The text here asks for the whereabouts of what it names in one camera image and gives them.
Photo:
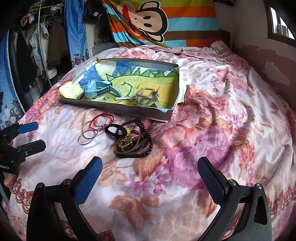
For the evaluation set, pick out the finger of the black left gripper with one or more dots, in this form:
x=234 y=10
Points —
x=25 y=128
x=32 y=148

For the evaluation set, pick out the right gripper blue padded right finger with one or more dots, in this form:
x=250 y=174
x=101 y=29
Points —
x=214 y=180

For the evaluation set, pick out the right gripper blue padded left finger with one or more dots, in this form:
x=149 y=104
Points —
x=86 y=179

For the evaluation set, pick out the silver ring bangles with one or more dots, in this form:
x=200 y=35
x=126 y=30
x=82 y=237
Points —
x=89 y=132

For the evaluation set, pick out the light blue wrist watch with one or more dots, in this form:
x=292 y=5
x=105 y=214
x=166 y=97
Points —
x=96 y=88

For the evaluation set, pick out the person's left hand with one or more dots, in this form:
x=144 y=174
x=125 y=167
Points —
x=10 y=180

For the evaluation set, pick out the blue curtain at left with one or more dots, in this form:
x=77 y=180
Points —
x=11 y=108

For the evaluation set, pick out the pink floral bed quilt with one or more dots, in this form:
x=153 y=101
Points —
x=229 y=115

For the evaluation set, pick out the dinosaur painted shallow box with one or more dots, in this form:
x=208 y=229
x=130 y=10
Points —
x=128 y=76

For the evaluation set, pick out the blue polka dot curtain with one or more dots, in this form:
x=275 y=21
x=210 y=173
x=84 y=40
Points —
x=75 y=31

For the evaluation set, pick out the black cap on hook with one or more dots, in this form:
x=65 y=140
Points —
x=93 y=10

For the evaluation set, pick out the striped monkey cartoon blanket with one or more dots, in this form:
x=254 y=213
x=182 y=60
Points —
x=170 y=23

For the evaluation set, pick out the window with frame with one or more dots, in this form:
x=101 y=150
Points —
x=280 y=17

